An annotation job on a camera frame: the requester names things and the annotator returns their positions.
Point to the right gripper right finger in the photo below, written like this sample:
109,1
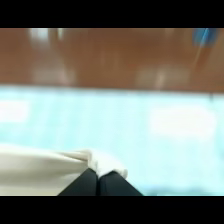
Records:
115,186

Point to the white garment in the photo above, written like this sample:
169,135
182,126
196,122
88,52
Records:
36,170

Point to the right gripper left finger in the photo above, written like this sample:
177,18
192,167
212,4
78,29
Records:
85,185

